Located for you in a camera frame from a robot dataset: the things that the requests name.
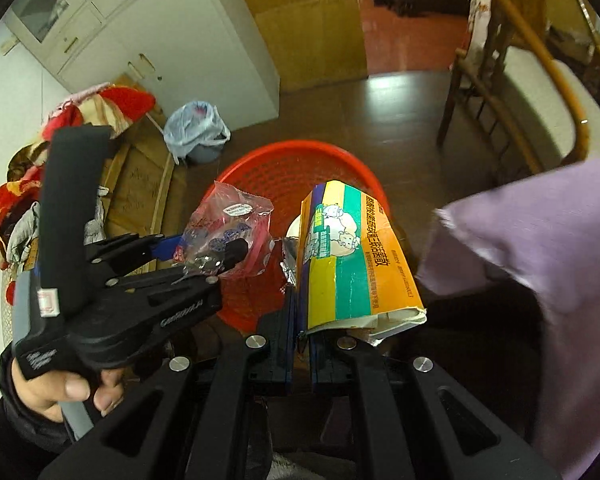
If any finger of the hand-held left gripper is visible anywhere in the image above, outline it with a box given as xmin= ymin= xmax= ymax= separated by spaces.
xmin=105 ymin=239 xmax=248 ymax=295
xmin=82 ymin=232 xmax=183 ymax=266

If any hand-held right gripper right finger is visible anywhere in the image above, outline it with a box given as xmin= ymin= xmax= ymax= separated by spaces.
xmin=307 ymin=327 xmax=563 ymax=480

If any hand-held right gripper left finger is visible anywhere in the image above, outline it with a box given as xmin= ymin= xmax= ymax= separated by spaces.
xmin=37 ymin=305 xmax=298 ymax=480

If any pink clear plastic wrapper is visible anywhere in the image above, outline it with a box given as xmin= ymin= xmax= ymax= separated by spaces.
xmin=172 ymin=182 xmax=276 ymax=281

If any red plastic basket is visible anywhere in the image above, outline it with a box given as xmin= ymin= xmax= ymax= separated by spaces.
xmin=200 ymin=140 xmax=393 ymax=331

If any colourful striped drink carton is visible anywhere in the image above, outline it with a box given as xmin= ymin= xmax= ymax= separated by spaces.
xmin=276 ymin=178 xmax=427 ymax=343

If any person's left hand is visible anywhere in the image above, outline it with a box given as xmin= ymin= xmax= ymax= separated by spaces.
xmin=10 ymin=357 xmax=128 ymax=423

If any plastic bag lined bin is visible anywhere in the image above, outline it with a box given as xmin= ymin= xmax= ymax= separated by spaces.
xmin=162 ymin=101 xmax=232 ymax=166

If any red patterned blanket pile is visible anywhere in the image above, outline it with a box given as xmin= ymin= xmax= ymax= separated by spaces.
xmin=0 ymin=82 xmax=156 ymax=271

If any white cabinet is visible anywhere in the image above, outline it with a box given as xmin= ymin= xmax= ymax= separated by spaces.
xmin=2 ymin=0 xmax=281 ymax=121

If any purple printed tablecloth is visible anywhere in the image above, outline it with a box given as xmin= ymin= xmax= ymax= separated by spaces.
xmin=415 ymin=155 xmax=600 ymax=480

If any wooden round-back armchair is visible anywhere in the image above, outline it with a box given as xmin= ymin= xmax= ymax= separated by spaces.
xmin=437 ymin=0 xmax=592 ymax=176

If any beige seat cushion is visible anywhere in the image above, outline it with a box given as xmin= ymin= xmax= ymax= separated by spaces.
xmin=500 ymin=47 xmax=600 ymax=171

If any white red patterned curtain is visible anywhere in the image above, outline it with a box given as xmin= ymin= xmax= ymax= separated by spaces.
xmin=467 ymin=0 xmax=506 ymax=61

